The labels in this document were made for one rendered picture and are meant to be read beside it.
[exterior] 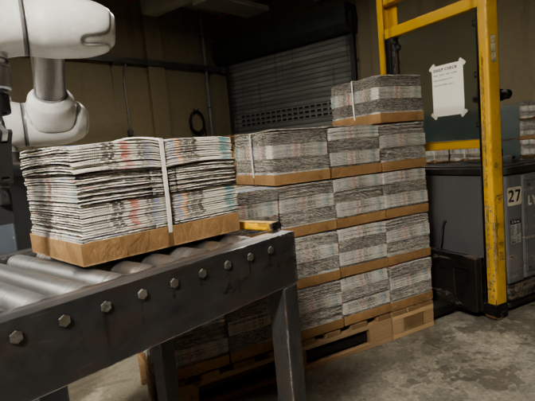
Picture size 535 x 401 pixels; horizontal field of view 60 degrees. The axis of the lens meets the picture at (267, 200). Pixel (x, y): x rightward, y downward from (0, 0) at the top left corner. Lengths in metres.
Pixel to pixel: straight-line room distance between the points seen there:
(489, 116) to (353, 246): 0.94
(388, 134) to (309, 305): 0.89
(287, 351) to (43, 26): 0.82
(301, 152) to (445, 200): 1.21
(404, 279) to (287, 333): 1.43
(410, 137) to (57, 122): 1.58
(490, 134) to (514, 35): 5.83
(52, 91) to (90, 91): 7.56
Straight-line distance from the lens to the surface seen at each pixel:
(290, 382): 1.14
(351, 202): 2.18
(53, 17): 0.97
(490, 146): 2.56
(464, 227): 2.91
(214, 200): 1.06
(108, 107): 9.43
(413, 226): 2.44
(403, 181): 2.39
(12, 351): 0.72
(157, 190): 0.98
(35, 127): 1.81
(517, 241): 2.83
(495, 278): 2.67
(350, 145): 2.17
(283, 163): 1.96
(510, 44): 8.32
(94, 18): 0.99
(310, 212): 2.04
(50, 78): 1.71
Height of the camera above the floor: 0.99
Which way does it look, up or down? 6 degrees down
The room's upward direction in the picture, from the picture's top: 5 degrees counter-clockwise
